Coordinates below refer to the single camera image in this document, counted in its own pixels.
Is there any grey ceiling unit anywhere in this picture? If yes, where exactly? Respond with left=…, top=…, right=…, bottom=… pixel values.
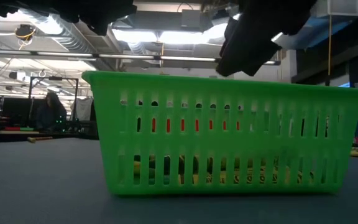
left=181, top=8, right=213, bottom=33

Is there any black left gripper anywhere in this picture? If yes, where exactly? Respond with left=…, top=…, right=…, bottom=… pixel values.
left=22, top=0, right=138, bottom=36

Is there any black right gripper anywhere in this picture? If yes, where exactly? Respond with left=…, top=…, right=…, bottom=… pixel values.
left=216, top=0, right=319, bottom=77

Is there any black metal gantry frame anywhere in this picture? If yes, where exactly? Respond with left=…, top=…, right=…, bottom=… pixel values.
left=27, top=75, right=80, bottom=131

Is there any red plastic basket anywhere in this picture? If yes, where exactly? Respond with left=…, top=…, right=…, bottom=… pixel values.
left=151, top=117, right=241, bottom=133

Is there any white ceiling box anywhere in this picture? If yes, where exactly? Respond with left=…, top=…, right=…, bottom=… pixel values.
left=325, top=0, right=358, bottom=17

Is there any white hanging cloth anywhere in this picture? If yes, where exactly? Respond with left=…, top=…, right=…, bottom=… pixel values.
left=71, top=96, right=94, bottom=123

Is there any black ceiling cable reel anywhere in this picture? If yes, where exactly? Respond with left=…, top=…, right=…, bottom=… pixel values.
left=14, top=24, right=37, bottom=42

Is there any green plastic basket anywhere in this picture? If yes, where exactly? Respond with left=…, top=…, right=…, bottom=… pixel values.
left=81, top=70, right=358, bottom=197

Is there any person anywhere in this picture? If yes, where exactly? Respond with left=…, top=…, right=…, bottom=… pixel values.
left=35, top=91, right=68, bottom=131

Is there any long strip light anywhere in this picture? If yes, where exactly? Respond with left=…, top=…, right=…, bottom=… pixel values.
left=0, top=49, right=282, bottom=66

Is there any yellow hanging cord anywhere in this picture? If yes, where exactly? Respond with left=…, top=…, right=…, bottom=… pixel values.
left=327, top=14, right=333, bottom=77

